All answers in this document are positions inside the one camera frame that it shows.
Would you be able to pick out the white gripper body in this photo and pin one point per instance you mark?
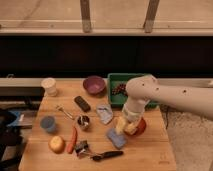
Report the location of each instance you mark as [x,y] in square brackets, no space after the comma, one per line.
[133,109]

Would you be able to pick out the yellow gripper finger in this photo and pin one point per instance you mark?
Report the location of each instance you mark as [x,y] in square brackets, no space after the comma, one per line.
[120,126]
[134,127]

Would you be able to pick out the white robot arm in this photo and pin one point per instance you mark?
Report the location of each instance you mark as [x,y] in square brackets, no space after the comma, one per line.
[142,90]

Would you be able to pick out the red bowl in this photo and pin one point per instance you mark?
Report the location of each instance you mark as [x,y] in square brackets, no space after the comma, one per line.
[141,127]

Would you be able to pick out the purple bowl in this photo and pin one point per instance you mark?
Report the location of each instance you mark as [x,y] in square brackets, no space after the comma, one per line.
[94,85]

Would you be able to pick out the blue sponge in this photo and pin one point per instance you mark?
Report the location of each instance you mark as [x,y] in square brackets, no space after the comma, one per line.
[118,140]

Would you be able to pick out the light blue folded cloth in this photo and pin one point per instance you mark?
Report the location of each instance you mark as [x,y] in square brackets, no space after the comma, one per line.
[105,113]

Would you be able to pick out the dark red grapes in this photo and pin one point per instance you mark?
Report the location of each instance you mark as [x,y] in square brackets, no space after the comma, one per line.
[120,89]

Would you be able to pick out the green plastic tray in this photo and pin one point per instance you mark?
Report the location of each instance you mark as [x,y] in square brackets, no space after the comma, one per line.
[115,79]

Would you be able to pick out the small metal clip object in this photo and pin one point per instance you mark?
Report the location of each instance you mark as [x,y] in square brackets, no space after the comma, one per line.
[81,147]

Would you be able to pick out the dark brown rectangular block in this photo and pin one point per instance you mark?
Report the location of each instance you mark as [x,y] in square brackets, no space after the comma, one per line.
[82,103]

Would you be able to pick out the wooden table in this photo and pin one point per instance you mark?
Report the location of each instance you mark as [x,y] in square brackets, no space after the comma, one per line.
[150,151]

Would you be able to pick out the orange carrot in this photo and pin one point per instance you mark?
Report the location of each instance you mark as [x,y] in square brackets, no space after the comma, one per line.
[71,144]

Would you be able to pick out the yellow apple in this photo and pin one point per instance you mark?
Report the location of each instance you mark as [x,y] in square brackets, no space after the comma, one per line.
[56,144]

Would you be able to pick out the blue cup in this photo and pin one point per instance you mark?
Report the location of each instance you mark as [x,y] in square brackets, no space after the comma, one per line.
[48,124]

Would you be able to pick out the white cup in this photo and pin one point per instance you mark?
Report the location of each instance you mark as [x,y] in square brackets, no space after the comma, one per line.
[49,85]

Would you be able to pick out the black chair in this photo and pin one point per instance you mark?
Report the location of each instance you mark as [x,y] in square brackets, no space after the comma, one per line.
[9,136]

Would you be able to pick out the black handled kitchen utensil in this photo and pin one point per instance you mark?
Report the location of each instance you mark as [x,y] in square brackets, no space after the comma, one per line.
[98,157]

